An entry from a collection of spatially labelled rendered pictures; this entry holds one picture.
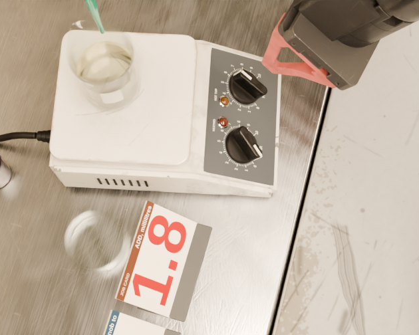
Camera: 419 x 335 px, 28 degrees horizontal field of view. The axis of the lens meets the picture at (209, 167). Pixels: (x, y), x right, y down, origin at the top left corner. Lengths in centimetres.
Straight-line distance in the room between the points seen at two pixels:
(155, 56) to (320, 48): 18
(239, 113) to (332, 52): 17
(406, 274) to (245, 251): 15
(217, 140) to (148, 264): 13
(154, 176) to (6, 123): 18
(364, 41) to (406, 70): 23
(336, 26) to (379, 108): 23
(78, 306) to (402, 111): 36
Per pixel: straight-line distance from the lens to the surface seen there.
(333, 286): 77
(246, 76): 74
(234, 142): 73
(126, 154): 70
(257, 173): 74
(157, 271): 74
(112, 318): 72
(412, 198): 79
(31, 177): 80
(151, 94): 72
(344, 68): 61
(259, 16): 84
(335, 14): 59
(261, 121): 76
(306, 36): 60
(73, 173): 73
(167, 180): 72
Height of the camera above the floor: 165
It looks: 74 degrees down
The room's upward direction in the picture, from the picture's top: 4 degrees counter-clockwise
